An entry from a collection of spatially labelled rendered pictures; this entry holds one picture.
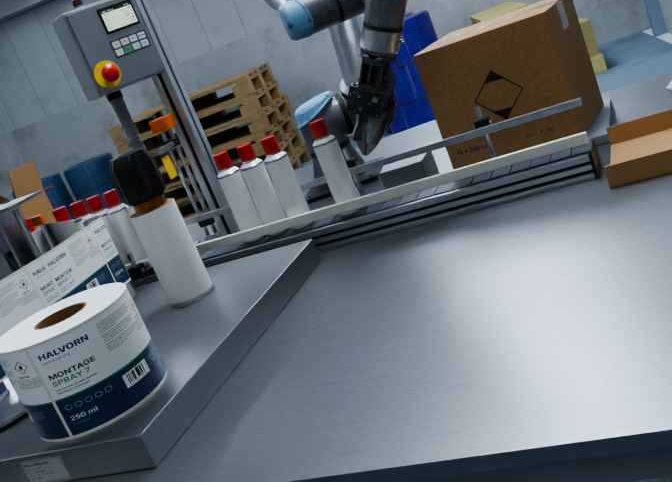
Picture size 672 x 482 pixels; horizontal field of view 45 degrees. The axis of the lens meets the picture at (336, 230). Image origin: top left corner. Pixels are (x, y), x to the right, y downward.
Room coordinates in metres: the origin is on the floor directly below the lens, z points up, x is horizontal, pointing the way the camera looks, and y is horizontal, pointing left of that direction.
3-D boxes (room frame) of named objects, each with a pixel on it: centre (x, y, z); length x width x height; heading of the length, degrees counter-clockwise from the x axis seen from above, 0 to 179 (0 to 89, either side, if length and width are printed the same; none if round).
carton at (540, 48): (1.81, -0.49, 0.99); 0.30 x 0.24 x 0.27; 56
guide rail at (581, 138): (1.64, 0.01, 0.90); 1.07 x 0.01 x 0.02; 65
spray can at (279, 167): (1.70, 0.06, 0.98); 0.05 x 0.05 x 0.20
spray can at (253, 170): (1.74, 0.12, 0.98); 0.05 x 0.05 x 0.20
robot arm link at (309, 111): (2.23, -0.08, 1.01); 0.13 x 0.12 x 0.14; 94
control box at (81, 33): (1.92, 0.32, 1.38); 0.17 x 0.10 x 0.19; 120
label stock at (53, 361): (1.15, 0.41, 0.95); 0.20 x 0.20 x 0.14
